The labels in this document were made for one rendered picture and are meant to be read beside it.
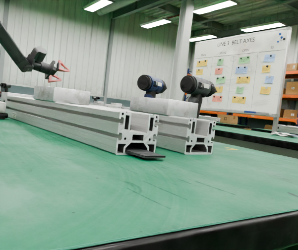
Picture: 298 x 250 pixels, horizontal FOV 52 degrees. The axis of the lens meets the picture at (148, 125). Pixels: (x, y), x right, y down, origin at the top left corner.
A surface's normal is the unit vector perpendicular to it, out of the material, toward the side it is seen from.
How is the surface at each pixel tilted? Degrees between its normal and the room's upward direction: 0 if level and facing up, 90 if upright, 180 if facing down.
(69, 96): 90
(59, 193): 0
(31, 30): 90
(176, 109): 90
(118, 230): 0
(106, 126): 90
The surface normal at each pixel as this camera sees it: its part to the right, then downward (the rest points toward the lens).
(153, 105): -0.77, -0.06
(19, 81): 0.56, 0.11
